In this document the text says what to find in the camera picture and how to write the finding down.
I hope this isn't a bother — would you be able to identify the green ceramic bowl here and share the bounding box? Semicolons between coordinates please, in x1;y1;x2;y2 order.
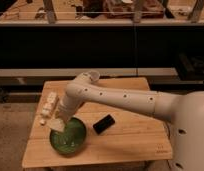
49;117;87;155

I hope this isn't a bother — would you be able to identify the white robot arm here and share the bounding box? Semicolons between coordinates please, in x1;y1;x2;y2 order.
59;70;204;171

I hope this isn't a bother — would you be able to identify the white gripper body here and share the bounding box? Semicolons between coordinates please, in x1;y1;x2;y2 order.
57;96;82;123

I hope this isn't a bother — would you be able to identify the black rectangular block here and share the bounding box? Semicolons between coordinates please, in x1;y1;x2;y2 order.
93;115;115;134

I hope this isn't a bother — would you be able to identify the white sponge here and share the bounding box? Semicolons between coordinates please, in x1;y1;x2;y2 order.
48;119;65;132

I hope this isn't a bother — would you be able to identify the translucent plastic cup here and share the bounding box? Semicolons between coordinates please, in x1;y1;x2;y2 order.
87;70;100;82

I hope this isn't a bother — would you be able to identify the wooden folding table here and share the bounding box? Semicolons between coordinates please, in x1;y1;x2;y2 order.
21;77;175;169

